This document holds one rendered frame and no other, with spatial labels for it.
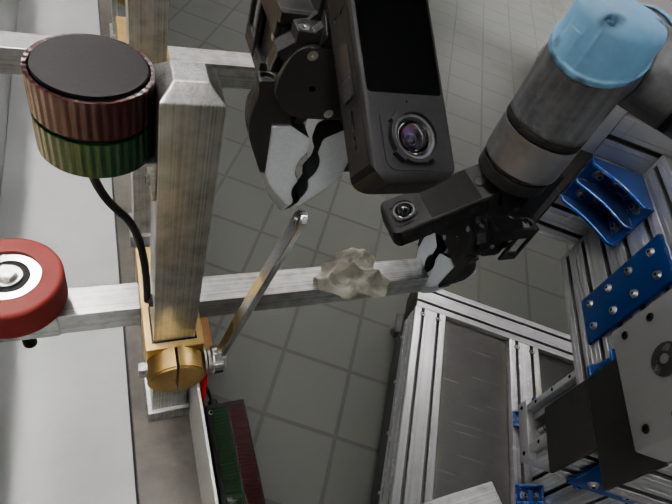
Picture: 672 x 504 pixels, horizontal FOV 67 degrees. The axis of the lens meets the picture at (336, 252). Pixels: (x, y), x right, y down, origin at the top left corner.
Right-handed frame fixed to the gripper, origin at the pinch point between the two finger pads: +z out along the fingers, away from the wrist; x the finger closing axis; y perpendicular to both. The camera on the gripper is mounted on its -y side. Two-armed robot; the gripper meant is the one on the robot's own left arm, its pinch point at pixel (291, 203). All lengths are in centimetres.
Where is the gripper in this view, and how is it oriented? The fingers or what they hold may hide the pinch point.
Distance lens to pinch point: 37.8
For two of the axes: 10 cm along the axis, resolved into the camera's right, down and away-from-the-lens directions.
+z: -2.9, 5.9, 7.5
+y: -2.8, -8.0, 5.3
